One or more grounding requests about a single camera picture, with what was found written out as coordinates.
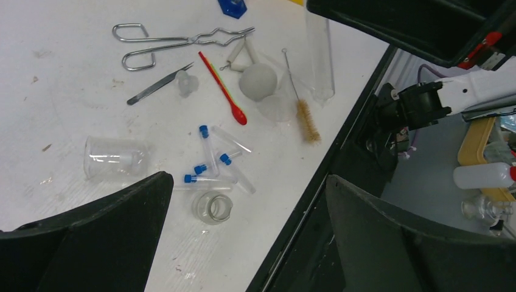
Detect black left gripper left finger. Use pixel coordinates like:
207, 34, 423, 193
1, 172, 174, 291

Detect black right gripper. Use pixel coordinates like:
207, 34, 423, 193
306, 0, 515, 68

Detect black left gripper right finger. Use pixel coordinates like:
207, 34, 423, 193
326, 175, 515, 291

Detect large clear test tube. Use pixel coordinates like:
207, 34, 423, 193
305, 11, 335, 103

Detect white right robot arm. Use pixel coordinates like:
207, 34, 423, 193
305, 1, 515, 131

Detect small clear beaker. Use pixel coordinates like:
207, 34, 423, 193
83, 136, 150, 181

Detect blue capped vial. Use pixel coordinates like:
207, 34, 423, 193
193, 149, 242, 175
219, 153, 256, 194
183, 175, 236, 190
199, 125, 220, 177

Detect small glass jar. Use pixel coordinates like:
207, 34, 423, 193
192, 190, 233, 225

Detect white squeeze bottle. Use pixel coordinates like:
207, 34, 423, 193
453, 162, 515, 189

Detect metal tweezers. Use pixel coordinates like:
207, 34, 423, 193
126, 62, 193, 106

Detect test tube brush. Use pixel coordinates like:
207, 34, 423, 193
282, 48, 321, 144

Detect clear uncapped tube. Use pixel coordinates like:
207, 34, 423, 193
211, 125, 253, 153

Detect small clear stopper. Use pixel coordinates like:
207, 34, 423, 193
176, 70, 199, 98

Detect rainbow plastic spoon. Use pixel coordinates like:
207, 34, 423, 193
198, 51, 248, 126

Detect grey round ball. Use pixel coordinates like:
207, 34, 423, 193
239, 63, 278, 102

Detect clay pipe triangle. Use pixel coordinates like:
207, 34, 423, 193
219, 38, 260, 72

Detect graduated cylinder blue base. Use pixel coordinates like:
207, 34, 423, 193
218, 0, 247, 19

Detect metal crucible tongs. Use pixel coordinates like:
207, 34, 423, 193
111, 23, 256, 72

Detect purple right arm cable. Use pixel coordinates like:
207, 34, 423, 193
397, 63, 448, 160

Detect black base frame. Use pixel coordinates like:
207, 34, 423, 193
246, 45, 397, 291

